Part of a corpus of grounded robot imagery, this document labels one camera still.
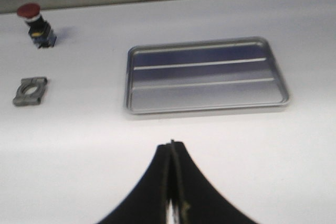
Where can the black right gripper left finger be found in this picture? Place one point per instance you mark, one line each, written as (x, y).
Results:
(147, 201)

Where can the grey metal clamp block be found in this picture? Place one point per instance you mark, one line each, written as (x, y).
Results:
(30, 91)

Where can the red emergency stop button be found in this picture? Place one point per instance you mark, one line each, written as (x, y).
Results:
(40, 31)

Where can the silver metal tray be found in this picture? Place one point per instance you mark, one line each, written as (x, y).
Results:
(216, 75)

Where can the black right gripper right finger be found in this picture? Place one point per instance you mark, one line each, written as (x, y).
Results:
(193, 197)

